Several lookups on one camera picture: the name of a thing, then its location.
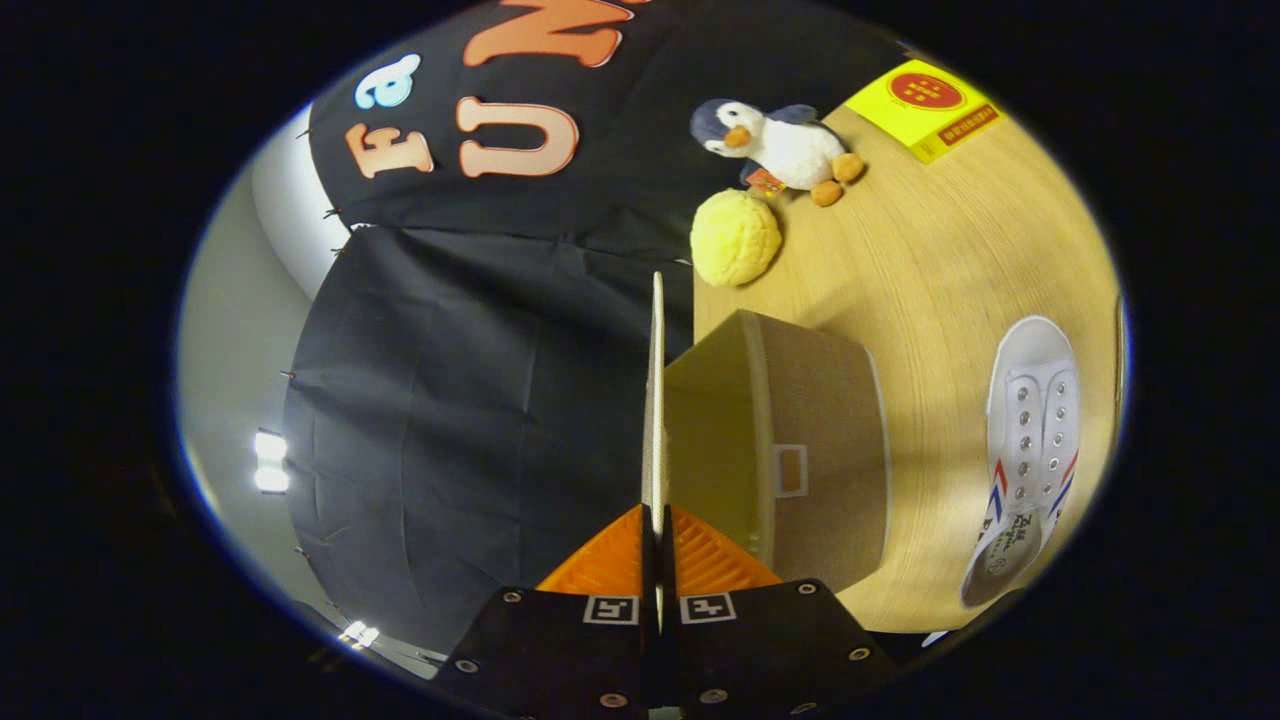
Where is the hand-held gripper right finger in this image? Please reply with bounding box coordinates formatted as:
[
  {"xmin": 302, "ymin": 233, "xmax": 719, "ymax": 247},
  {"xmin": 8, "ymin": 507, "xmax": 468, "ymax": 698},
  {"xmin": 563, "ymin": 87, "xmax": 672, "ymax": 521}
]
[{"xmin": 660, "ymin": 505, "xmax": 898, "ymax": 720}]

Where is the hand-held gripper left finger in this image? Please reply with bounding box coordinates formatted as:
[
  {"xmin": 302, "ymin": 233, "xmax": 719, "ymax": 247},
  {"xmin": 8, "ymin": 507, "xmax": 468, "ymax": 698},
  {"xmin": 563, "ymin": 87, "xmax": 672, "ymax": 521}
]
[{"xmin": 435, "ymin": 505, "xmax": 659, "ymax": 720}]

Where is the beige fabric storage box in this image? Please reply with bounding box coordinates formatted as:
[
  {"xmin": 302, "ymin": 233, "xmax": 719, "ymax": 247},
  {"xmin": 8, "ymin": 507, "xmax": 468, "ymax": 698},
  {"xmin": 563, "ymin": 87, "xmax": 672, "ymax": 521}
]
[{"xmin": 641, "ymin": 272, "xmax": 893, "ymax": 633}]

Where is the white canvas shoe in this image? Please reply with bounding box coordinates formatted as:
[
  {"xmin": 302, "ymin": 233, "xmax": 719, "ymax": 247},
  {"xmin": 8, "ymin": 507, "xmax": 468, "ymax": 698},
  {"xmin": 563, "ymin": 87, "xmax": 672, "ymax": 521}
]
[{"xmin": 960, "ymin": 316, "xmax": 1084, "ymax": 611}]

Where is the yellow round plush toy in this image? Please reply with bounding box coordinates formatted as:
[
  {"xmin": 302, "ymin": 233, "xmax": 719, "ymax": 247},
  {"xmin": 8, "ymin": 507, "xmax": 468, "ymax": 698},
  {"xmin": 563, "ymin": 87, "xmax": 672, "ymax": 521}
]
[{"xmin": 690, "ymin": 190, "xmax": 783, "ymax": 288}]

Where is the penguin plush toy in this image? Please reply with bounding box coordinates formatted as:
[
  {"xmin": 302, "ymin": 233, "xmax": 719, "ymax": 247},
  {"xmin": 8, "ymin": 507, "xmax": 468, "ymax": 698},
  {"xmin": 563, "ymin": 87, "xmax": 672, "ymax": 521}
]
[{"xmin": 689, "ymin": 98, "xmax": 867, "ymax": 208}]

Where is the yellow book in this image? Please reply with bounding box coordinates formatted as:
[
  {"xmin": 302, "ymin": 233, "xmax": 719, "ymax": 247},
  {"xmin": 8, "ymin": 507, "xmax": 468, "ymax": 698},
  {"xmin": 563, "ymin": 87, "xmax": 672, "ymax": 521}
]
[{"xmin": 843, "ymin": 58, "xmax": 1004, "ymax": 165}]

